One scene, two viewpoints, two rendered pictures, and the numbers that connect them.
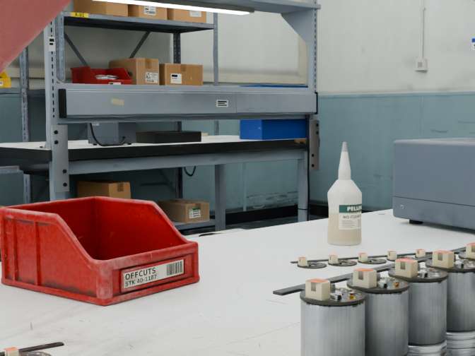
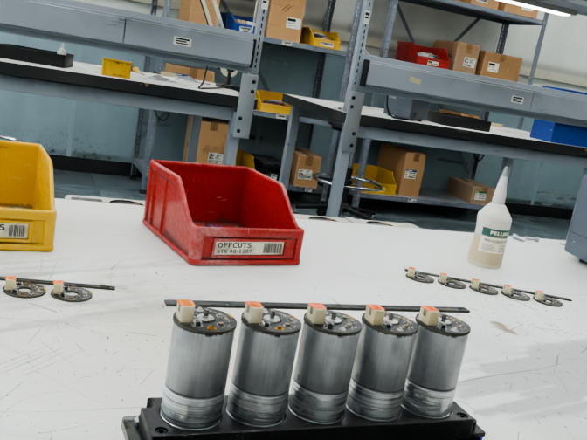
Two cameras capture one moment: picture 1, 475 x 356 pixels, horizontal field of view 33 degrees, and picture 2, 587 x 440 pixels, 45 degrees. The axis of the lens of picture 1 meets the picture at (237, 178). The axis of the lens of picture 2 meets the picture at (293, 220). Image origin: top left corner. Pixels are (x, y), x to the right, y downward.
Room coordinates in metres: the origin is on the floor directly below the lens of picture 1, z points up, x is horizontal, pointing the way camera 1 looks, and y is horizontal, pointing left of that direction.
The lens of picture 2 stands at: (0.06, -0.15, 0.92)
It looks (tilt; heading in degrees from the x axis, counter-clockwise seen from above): 13 degrees down; 19
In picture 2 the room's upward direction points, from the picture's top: 10 degrees clockwise
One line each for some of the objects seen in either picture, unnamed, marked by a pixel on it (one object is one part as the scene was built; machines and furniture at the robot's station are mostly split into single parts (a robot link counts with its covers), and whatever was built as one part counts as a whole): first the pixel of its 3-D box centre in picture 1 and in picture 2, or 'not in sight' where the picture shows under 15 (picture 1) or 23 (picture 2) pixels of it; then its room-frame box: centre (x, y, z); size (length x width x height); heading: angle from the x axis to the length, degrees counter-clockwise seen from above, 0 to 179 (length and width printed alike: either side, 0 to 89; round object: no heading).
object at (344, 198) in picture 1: (344, 192); (494, 216); (0.78, -0.11, 0.80); 0.03 x 0.03 x 0.10
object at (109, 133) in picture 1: (112, 132); (406, 107); (3.11, 0.49, 0.80); 0.15 x 0.12 x 0.10; 61
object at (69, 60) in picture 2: not in sight; (34, 55); (2.17, 1.65, 0.77); 0.24 x 0.16 x 0.04; 117
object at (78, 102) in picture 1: (203, 105); (498, 98); (3.22, 0.13, 0.90); 1.30 x 0.06 x 0.12; 132
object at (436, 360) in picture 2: not in sight; (431, 371); (0.37, -0.12, 0.79); 0.02 x 0.02 x 0.05
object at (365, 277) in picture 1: (365, 277); (255, 312); (0.31, -0.05, 0.82); 0.01 x 0.01 x 0.01; 43
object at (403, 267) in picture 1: (407, 268); (318, 312); (0.33, -0.07, 0.82); 0.01 x 0.01 x 0.01; 43
